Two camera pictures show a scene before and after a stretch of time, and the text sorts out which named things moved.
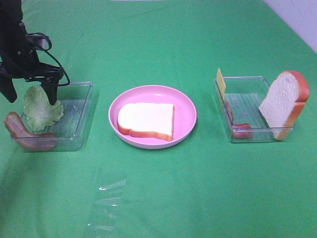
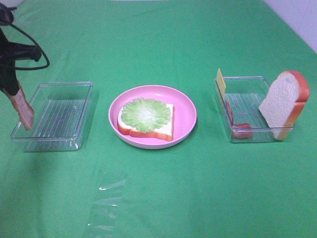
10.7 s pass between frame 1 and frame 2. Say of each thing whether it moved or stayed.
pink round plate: stayed
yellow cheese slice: stayed
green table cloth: stayed
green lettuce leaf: moved
